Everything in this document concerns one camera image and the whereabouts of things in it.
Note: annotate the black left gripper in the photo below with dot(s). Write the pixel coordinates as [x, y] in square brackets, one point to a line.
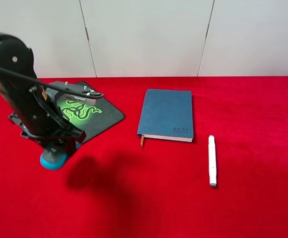
[37, 114]

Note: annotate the grey blue computer mouse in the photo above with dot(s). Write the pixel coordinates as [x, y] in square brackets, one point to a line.
[54, 161]

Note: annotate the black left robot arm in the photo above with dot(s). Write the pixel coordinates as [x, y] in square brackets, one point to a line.
[15, 56]

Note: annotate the black green Razer mouse pad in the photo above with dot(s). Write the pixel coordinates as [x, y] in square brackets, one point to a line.
[93, 119]

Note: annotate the blue hardcover notebook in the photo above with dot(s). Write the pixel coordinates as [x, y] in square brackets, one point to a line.
[166, 115]

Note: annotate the white pen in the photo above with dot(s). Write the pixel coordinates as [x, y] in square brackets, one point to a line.
[212, 161]

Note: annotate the red velvet tablecloth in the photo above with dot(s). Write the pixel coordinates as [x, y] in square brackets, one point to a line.
[114, 188]

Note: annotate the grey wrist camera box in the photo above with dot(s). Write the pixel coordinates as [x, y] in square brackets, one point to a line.
[73, 92]

